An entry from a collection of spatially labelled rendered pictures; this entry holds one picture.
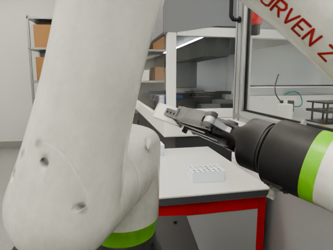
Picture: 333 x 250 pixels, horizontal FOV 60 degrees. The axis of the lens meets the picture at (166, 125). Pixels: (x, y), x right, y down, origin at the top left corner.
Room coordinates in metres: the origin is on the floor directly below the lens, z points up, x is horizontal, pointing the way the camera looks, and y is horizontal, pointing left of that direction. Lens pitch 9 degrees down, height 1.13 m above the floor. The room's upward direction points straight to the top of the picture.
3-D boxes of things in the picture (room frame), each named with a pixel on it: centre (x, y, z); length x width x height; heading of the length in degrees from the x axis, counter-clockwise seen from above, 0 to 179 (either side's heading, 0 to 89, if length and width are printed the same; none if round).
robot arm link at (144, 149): (0.47, 0.08, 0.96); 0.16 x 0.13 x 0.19; 164
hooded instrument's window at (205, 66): (2.58, -0.37, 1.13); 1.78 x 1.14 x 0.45; 12
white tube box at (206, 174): (1.03, -0.15, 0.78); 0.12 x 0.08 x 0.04; 100
